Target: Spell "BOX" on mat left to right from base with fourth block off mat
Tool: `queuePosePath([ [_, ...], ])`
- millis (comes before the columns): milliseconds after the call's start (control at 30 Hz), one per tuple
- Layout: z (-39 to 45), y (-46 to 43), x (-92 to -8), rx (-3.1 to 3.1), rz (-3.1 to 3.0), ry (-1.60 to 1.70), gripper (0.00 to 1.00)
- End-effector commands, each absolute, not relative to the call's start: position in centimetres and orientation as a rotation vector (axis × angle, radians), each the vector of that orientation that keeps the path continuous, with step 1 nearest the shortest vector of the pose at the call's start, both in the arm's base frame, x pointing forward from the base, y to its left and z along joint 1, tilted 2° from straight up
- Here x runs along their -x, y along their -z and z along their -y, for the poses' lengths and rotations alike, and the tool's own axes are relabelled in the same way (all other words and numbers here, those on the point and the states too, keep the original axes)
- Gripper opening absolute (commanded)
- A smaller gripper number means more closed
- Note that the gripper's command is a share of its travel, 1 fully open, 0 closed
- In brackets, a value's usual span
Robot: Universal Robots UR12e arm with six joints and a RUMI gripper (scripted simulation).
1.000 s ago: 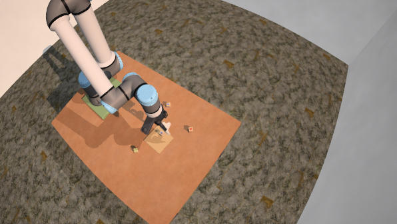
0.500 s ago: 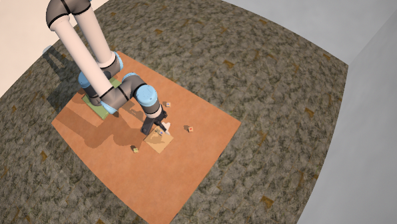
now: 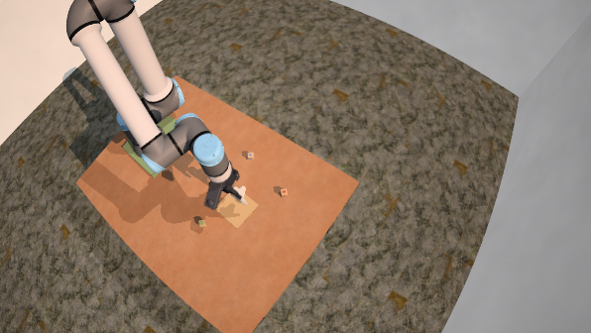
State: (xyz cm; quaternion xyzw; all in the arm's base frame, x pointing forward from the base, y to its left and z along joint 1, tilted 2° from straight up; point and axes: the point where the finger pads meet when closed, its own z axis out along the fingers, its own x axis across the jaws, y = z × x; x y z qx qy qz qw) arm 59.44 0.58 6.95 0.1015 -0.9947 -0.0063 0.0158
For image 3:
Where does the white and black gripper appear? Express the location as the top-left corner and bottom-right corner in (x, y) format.
(222, 161), (248, 205)

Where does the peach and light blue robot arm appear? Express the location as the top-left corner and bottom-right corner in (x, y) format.
(66, 0), (232, 210)

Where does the tan flat mat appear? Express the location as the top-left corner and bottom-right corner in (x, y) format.
(215, 193), (258, 228)

